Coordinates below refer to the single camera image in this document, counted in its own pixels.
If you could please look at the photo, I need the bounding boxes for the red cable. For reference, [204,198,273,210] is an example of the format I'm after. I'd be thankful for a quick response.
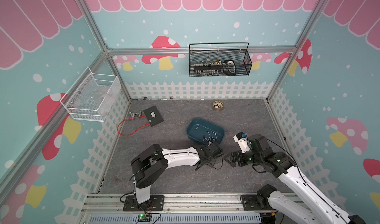
[117,114,150,136]

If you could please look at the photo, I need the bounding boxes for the brown tape roll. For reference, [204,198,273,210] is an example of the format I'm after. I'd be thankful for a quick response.
[212,101,224,111]

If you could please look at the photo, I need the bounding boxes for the black power adapter box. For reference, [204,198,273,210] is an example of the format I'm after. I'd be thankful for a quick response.
[143,106,164,127]

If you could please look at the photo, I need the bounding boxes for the silver metal bracket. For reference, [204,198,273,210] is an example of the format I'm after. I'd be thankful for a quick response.
[129,111,144,120]

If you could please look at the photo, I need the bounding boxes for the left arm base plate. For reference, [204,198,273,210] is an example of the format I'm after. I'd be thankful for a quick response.
[120,195,165,212]

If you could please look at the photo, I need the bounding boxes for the aluminium front rail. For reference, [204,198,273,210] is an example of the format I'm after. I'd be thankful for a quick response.
[78,192,330,216]

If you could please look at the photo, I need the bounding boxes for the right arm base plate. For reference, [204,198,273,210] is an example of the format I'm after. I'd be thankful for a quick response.
[240,194,279,213]

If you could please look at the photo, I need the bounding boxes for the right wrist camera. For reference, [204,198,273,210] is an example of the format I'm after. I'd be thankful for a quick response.
[234,132,251,153]

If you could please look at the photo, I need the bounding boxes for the black wire mesh basket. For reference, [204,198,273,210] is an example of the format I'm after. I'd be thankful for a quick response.
[189,42,252,77]

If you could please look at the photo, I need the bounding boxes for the items in black basket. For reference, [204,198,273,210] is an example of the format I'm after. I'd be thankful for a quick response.
[189,60,237,76]

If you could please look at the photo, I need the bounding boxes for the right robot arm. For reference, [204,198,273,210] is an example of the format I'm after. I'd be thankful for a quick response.
[225,132,365,224]

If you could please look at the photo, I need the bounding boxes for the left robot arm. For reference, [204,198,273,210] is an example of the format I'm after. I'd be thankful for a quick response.
[131,141,223,205]

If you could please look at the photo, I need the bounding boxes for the teal plastic storage box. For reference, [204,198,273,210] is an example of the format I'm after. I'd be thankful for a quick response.
[186,118,225,144]

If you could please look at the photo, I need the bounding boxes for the small green circuit board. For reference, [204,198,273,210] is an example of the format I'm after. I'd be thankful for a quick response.
[137,214,152,222]

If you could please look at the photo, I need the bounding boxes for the white wire basket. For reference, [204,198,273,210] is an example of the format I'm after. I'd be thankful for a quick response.
[60,68,121,122]

